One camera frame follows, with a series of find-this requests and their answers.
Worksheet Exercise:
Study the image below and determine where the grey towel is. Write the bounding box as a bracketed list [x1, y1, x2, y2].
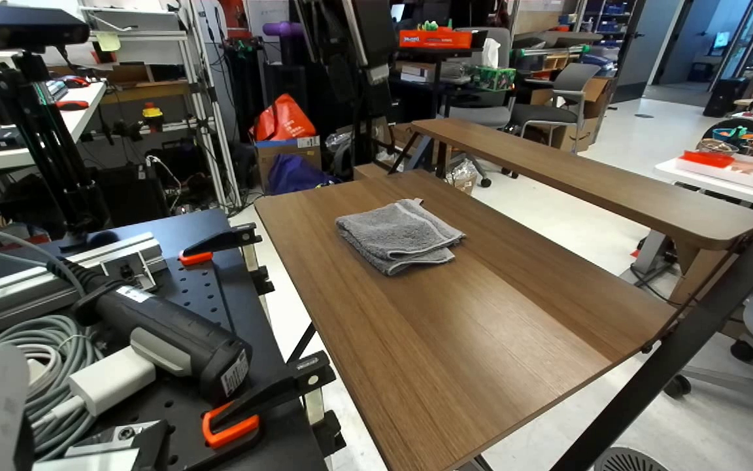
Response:
[335, 197, 467, 280]

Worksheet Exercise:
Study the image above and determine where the purple bag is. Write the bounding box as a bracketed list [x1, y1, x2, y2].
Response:
[264, 153, 335, 197]

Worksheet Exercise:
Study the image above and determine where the cardboard box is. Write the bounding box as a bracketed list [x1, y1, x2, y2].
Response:
[254, 135, 323, 190]

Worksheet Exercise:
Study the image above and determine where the orange bag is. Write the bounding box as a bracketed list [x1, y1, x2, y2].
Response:
[249, 91, 318, 144]

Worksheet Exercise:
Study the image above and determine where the black and orange clamp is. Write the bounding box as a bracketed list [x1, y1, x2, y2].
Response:
[198, 348, 339, 454]
[174, 221, 264, 269]

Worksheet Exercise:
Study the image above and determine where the black perforated mounting board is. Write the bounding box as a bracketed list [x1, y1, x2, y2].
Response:
[34, 207, 347, 471]

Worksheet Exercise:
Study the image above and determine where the orange storage tray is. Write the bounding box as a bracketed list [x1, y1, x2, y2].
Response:
[394, 26, 475, 56]

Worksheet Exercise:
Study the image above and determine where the wooden desk shelf riser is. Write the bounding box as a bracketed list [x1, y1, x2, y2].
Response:
[408, 115, 753, 309]

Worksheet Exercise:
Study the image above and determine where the grey office chair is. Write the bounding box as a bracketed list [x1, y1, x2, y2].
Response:
[506, 60, 604, 153]

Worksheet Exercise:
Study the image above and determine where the white metal shelving rack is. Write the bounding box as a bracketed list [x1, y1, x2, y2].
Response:
[77, 0, 246, 216]

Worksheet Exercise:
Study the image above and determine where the white power adapter block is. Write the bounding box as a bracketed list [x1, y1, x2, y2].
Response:
[67, 347, 160, 419]

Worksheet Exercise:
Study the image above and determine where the black diagonal desk leg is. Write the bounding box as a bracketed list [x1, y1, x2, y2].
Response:
[551, 192, 753, 471]

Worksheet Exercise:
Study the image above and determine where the white table with parts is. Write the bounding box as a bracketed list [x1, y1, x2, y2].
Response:
[653, 129, 753, 209]

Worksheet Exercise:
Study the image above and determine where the white side table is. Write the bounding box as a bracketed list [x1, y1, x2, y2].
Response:
[0, 78, 109, 179]

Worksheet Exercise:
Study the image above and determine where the aluminium extrusion rail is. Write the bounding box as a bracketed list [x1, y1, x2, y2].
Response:
[0, 230, 170, 348]

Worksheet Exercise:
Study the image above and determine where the black camera tripod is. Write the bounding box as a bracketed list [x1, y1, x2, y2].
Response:
[0, 51, 111, 242]

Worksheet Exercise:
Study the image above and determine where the grey coiled cable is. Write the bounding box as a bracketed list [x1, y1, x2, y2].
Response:
[0, 311, 104, 462]

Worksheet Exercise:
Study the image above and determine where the black camera on tripod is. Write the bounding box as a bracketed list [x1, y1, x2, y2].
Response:
[0, 0, 92, 54]

